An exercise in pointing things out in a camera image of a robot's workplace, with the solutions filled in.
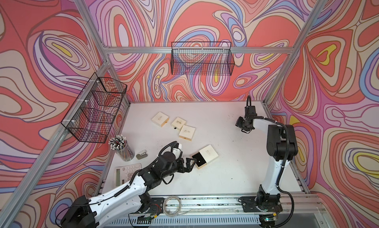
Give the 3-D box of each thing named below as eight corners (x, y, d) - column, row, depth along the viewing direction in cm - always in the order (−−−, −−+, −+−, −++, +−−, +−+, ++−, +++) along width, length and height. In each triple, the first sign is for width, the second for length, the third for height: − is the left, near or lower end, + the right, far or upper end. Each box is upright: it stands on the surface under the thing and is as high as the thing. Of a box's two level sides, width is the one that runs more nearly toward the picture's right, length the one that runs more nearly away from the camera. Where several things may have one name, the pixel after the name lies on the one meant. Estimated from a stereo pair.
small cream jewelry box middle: (171, 126, 106) (171, 124, 104) (177, 118, 110) (177, 116, 109) (179, 130, 103) (179, 128, 102) (185, 122, 108) (185, 120, 106)
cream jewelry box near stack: (178, 137, 100) (178, 135, 98) (183, 127, 106) (183, 124, 104) (191, 141, 98) (191, 139, 96) (195, 130, 104) (195, 127, 102)
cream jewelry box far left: (152, 121, 109) (151, 119, 107) (160, 113, 114) (159, 111, 112) (163, 127, 105) (162, 125, 103) (171, 119, 111) (170, 116, 108)
